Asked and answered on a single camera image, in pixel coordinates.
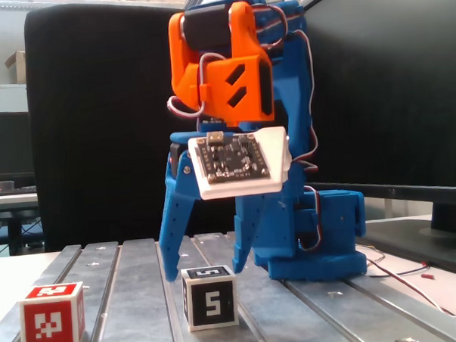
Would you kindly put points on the white background desk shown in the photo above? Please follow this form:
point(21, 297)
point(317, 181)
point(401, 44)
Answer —
point(10, 201)

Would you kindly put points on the dark keyboard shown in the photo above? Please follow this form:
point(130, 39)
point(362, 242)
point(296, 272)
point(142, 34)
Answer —
point(17, 190)

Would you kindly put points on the small black background monitor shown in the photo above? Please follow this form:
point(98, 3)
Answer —
point(11, 142)

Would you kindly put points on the aluminium slotted base plate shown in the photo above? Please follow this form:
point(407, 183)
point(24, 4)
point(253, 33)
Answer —
point(142, 288)

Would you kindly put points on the black Dell monitor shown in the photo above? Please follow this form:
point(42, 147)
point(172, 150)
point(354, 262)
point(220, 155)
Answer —
point(399, 95)

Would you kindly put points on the blue and orange robot arm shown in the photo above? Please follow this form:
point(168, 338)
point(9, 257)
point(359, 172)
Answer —
point(329, 231)

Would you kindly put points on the white-mounted wrist camera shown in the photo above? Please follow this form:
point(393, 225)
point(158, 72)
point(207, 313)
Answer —
point(235, 159)

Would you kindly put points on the red cube with white pattern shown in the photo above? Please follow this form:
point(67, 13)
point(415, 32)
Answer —
point(49, 324)

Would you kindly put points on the cardboard box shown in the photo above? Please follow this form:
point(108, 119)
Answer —
point(17, 66)

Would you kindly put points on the grey round object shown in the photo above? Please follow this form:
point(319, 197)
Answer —
point(4, 185)

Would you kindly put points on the white cabinet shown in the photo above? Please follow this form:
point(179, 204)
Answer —
point(9, 98)

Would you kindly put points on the blue gripper, black servo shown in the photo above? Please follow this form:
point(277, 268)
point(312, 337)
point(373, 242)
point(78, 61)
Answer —
point(180, 188)

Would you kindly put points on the black cube with white 5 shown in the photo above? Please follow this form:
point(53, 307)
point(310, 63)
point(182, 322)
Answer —
point(213, 302)

